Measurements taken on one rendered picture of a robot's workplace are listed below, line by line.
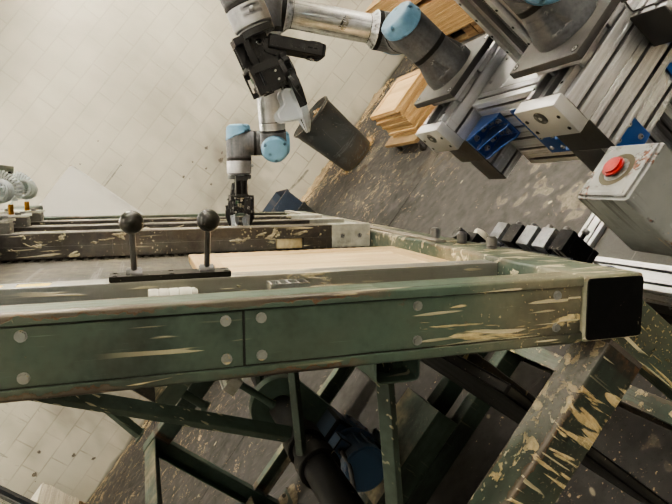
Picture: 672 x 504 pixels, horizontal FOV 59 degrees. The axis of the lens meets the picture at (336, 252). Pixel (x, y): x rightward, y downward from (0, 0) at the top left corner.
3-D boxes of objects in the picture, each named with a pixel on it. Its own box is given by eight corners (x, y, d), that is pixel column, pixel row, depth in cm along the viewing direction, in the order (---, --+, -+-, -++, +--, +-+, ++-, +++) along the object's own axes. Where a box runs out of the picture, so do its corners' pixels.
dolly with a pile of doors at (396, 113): (463, 98, 467) (427, 63, 454) (426, 152, 461) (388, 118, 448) (427, 109, 525) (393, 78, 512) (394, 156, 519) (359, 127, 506)
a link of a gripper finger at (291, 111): (287, 142, 116) (266, 97, 114) (313, 129, 117) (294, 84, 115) (290, 140, 113) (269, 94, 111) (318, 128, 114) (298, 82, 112)
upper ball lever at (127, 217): (146, 285, 101) (143, 218, 93) (122, 286, 99) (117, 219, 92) (146, 271, 104) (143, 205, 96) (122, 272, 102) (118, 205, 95)
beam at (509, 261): (643, 337, 101) (646, 272, 99) (583, 343, 97) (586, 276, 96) (304, 232, 309) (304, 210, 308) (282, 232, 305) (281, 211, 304)
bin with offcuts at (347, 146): (382, 134, 591) (332, 91, 571) (352, 176, 585) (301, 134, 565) (363, 139, 640) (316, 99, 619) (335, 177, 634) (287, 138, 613)
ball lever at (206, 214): (218, 281, 104) (221, 216, 97) (196, 282, 103) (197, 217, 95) (216, 267, 107) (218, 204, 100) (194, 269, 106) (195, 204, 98)
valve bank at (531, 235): (652, 270, 132) (584, 205, 125) (617, 323, 131) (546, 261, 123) (517, 247, 179) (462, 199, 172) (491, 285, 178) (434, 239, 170)
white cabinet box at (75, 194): (271, 303, 545) (70, 164, 481) (234, 356, 539) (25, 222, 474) (258, 293, 603) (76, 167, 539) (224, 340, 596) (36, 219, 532)
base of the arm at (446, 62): (451, 55, 183) (428, 33, 180) (478, 43, 169) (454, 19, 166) (424, 93, 181) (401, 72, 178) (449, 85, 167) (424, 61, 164)
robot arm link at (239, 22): (259, 5, 115) (267, -8, 108) (269, 28, 116) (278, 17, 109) (223, 19, 114) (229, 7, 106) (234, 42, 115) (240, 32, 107)
